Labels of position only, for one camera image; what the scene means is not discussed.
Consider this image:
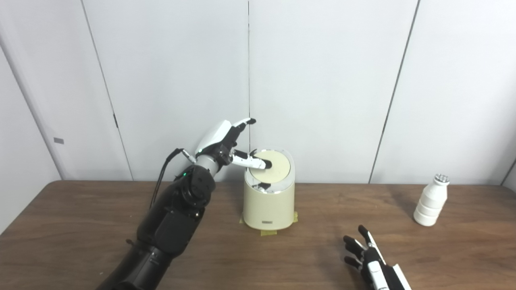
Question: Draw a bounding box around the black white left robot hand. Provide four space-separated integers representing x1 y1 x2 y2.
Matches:
195 118 273 170

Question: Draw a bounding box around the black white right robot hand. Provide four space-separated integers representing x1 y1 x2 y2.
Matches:
343 225 412 290

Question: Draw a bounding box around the round cream bin lid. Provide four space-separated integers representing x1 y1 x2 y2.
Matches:
248 150 291 182

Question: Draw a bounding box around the cream-colored bin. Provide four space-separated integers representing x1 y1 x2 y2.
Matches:
242 148 295 231

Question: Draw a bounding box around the small white plastic bottle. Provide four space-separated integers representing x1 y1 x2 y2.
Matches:
413 174 450 227

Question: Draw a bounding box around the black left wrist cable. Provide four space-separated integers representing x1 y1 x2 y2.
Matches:
149 148 197 210

